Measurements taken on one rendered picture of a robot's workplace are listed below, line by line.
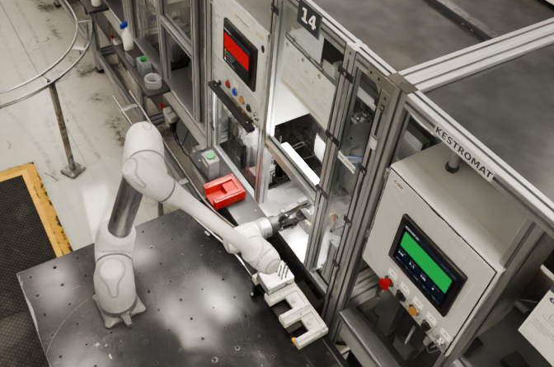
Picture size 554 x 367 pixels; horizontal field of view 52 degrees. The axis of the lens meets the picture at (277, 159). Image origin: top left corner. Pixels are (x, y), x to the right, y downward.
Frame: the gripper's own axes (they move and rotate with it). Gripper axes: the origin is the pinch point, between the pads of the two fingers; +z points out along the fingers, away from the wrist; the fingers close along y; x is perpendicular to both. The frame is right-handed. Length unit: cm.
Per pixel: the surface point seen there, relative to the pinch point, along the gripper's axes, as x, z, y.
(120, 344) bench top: -3, -92, -32
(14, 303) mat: 84, -128, -99
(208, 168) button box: 44, -27, -2
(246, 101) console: 33, -14, 43
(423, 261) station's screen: -71, -17, 62
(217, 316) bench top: -11, -51, -32
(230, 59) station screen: 43, -17, 58
